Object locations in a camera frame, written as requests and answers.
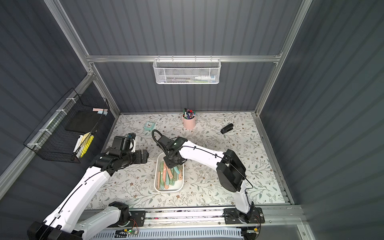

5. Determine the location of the black wire wall basket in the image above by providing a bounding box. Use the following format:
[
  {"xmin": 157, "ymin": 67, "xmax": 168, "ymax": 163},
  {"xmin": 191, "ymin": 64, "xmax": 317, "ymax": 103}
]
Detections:
[{"xmin": 24, "ymin": 90, "xmax": 110, "ymax": 163}]

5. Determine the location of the yellow highlighter pack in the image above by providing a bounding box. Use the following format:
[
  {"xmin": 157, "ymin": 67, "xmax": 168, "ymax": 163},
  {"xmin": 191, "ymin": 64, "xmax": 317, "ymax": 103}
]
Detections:
[{"xmin": 77, "ymin": 132, "xmax": 94, "ymax": 159}]

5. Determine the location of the black stapler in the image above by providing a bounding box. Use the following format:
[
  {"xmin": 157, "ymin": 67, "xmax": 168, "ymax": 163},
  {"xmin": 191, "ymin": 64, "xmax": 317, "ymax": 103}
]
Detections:
[{"xmin": 221, "ymin": 123, "xmax": 234, "ymax": 135}]

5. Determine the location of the white oval storage box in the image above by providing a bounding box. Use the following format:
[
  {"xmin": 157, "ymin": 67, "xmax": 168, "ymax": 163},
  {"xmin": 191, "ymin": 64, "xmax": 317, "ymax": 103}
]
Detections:
[{"xmin": 154, "ymin": 153, "xmax": 184, "ymax": 193}]

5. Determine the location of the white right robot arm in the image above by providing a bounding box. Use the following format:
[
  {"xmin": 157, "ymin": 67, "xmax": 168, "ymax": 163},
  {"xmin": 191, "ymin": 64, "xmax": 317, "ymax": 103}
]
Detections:
[{"xmin": 157, "ymin": 136, "xmax": 251, "ymax": 214}]

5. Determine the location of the white wire mesh basket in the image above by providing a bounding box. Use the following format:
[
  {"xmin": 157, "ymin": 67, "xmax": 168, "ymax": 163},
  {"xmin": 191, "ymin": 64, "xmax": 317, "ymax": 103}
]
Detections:
[{"xmin": 153, "ymin": 59, "xmax": 222, "ymax": 85}]

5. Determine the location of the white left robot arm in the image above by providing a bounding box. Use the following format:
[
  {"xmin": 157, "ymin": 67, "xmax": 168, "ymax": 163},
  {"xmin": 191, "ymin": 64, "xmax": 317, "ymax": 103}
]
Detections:
[{"xmin": 27, "ymin": 150, "xmax": 149, "ymax": 240}]

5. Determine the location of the black notebook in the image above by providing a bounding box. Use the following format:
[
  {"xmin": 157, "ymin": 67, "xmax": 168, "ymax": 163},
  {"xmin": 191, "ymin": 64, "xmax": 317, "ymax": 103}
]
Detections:
[{"xmin": 65, "ymin": 111, "xmax": 105, "ymax": 134}]

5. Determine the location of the pink pen cup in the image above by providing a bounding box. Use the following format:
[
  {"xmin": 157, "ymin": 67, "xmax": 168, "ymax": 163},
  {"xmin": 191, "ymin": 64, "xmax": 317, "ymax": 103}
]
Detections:
[{"xmin": 182, "ymin": 116, "xmax": 196, "ymax": 130}]

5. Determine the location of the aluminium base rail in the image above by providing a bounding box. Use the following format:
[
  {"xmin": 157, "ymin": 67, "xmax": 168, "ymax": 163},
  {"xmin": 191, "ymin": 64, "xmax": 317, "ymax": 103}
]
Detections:
[{"xmin": 80, "ymin": 205, "xmax": 301, "ymax": 229}]

